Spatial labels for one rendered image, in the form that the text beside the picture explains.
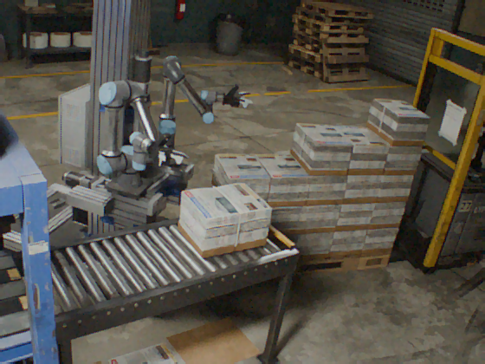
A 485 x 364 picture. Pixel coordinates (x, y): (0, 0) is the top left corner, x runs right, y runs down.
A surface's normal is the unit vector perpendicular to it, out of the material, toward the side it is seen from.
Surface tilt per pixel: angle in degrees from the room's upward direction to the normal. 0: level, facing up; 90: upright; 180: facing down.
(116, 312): 90
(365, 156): 90
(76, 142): 90
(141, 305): 90
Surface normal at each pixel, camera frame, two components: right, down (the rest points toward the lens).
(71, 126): -0.31, 0.38
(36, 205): 0.57, 0.43
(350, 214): 0.29, 0.45
